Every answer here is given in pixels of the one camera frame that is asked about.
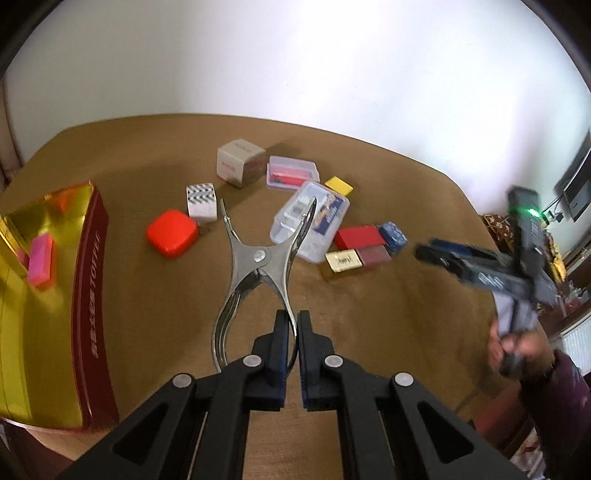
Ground blue patterned tin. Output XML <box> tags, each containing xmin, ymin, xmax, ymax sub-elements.
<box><xmin>378</xmin><ymin>221</ymin><xmax>408</xmax><ymax>256</ymax></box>

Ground silver metal hole punch pliers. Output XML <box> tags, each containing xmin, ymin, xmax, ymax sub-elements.
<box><xmin>211</xmin><ymin>199</ymin><xmax>318</xmax><ymax>372</ymax></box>

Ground clear box with red item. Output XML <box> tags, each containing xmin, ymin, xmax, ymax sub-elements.
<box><xmin>266</xmin><ymin>156</ymin><xmax>320</xmax><ymax>190</ymax></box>

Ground black white zigzag box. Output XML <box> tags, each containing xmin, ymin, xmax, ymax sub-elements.
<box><xmin>185</xmin><ymin>183</ymin><xmax>217</xmax><ymax>223</ymax></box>

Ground right forearm purple sleeve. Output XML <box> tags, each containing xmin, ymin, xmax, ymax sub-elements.
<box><xmin>520</xmin><ymin>350</ymin><xmax>590</xmax><ymax>479</ymax></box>

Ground person right hand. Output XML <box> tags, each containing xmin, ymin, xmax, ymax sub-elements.
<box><xmin>487</xmin><ymin>318</ymin><xmax>556</xmax><ymax>380</ymax></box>

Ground cluttered side shelf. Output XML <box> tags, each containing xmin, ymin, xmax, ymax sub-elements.
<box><xmin>481</xmin><ymin>214</ymin><xmax>583</xmax><ymax>318</ymax></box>

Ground red rectangular block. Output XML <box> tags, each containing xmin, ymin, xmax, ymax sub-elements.
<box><xmin>334</xmin><ymin>225</ymin><xmax>386</xmax><ymax>250</ymax></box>

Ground gold and maroon lipstick box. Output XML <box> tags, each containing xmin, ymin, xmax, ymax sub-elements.
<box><xmin>325</xmin><ymin>245</ymin><xmax>392</xmax><ymax>274</ymax></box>

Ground clear plastic labelled box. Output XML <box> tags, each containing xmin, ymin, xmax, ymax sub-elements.
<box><xmin>270</xmin><ymin>181</ymin><xmax>349</xmax><ymax>264</ymax></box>

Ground yellow wooden block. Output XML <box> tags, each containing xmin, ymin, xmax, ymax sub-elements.
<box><xmin>325</xmin><ymin>176</ymin><xmax>353</xmax><ymax>197</ymax></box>

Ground gold toffee tin box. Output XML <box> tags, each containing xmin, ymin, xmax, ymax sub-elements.
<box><xmin>1</xmin><ymin>182</ymin><xmax>119</xmax><ymax>430</ymax></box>

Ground red rounded square case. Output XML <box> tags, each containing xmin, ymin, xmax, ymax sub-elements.
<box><xmin>146</xmin><ymin>209</ymin><xmax>199</xmax><ymax>259</ymax></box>

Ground beige cardboard cube box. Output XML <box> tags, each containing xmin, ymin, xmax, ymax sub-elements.
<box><xmin>216</xmin><ymin>139</ymin><xmax>269</xmax><ymax>188</ymax></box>

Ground pink eraser block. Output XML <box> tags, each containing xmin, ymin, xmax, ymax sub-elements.
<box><xmin>28</xmin><ymin>234</ymin><xmax>53</xmax><ymax>287</ymax></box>

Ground black wall television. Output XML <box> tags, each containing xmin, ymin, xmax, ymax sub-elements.
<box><xmin>555</xmin><ymin>132</ymin><xmax>590</xmax><ymax>222</ymax></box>

